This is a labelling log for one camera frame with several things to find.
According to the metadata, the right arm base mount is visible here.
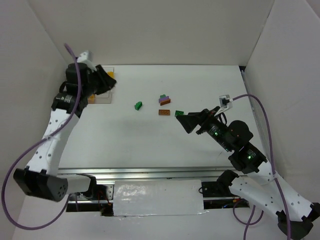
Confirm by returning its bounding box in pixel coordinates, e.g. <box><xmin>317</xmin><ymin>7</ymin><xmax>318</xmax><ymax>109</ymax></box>
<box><xmin>198</xmin><ymin>170</ymin><xmax>249</xmax><ymax>210</ymax></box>

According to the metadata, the yellow rectangular lego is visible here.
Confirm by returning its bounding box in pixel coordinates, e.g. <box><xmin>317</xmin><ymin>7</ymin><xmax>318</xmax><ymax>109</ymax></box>
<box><xmin>107</xmin><ymin>71</ymin><xmax>114</xmax><ymax>78</ymax></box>

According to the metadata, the clear compartment organizer tray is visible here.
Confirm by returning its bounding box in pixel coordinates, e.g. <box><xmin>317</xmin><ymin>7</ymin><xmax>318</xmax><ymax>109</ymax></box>
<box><xmin>87</xmin><ymin>65</ymin><xmax>117</xmax><ymax>105</ymax></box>

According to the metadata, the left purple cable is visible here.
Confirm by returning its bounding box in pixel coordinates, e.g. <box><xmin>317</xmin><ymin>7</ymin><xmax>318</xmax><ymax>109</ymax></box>
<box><xmin>1</xmin><ymin>42</ymin><xmax>82</xmax><ymax>230</ymax></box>

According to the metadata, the white taped cover plate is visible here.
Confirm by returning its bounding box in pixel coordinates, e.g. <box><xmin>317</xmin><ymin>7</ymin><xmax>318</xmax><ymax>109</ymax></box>
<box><xmin>113</xmin><ymin>179</ymin><xmax>205</xmax><ymax>217</ymax></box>

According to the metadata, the green square lego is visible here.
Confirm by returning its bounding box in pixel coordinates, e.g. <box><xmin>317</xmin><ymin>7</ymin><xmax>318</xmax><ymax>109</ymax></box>
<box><xmin>174</xmin><ymin>110</ymin><xmax>185</xmax><ymax>117</ymax></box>

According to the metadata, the purple brown green lego stack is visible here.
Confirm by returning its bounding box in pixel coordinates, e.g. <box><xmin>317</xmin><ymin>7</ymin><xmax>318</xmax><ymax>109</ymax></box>
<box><xmin>158</xmin><ymin>94</ymin><xmax>170</xmax><ymax>106</ymax></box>

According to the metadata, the green sloped lego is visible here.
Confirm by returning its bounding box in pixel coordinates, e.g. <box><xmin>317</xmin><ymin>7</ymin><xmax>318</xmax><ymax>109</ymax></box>
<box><xmin>134</xmin><ymin>101</ymin><xmax>143</xmax><ymax>111</ymax></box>

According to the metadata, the right side aluminium rail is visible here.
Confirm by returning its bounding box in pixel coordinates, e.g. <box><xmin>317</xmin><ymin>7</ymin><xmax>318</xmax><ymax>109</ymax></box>
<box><xmin>239</xmin><ymin>65</ymin><xmax>273</xmax><ymax>161</ymax></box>

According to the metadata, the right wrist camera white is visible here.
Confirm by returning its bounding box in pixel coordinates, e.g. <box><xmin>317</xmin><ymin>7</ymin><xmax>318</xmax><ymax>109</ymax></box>
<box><xmin>214</xmin><ymin>94</ymin><xmax>233</xmax><ymax>117</ymax></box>

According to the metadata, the aluminium front rail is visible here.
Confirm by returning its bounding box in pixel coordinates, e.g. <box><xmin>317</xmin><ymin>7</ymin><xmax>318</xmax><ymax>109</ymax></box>
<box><xmin>58</xmin><ymin>166</ymin><xmax>242</xmax><ymax>182</ymax></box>

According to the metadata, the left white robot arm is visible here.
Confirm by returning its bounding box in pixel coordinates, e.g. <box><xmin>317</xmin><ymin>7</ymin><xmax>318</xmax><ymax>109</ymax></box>
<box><xmin>13</xmin><ymin>63</ymin><xmax>117</xmax><ymax>202</ymax></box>

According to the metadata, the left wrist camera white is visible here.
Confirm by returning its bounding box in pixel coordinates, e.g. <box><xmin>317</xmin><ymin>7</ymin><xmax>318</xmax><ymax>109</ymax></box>
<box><xmin>76</xmin><ymin>50</ymin><xmax>97</xmax><ymax>72</ymax></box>

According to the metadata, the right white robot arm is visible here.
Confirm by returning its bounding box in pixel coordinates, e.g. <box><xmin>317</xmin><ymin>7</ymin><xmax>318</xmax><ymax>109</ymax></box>
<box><xmin>176</xmin><ymin>108</ymin><xmax>320</xmax><ymax>240</ymax></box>

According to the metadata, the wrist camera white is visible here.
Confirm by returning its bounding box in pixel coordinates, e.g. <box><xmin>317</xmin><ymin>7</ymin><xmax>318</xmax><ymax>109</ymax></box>
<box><xmin>214</xmin><ymin>94</ymin><xmax>233</xmax><ymax>117</ymax></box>
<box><xmin>76</xmin><ymin>50</ymin><xmax>97</xmax><ymax>72</ymax></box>

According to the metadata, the aluminium rail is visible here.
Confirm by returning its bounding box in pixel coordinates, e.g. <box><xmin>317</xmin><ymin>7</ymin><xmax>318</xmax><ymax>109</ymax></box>
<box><xmin>239</xmin><ymin>65</ymin><xmax>273</xmax><ymax>161</ymax></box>
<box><xmin>58</xmin><ymin>166</ymin><xmax>242</xmax><ymax>182</ymax></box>

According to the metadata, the yellow orange rounded lego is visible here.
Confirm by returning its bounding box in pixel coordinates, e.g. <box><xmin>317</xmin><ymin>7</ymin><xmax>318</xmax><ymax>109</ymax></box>
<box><xmin>88</xmin><ymin>94</ymin><xmax>96</xmax><ymax>104</ymax></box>

